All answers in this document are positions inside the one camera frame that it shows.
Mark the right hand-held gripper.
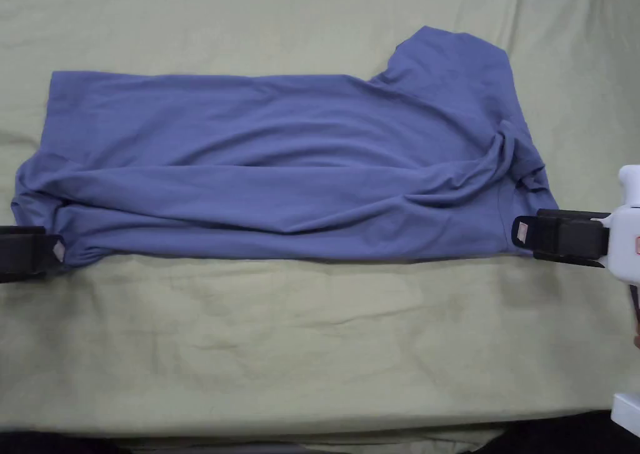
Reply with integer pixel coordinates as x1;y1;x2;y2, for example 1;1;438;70
512;163;640;326

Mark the blue shirt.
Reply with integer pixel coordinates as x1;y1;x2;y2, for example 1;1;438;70
11;25;551;270

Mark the white box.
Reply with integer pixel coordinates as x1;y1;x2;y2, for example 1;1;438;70
610;392;640;438

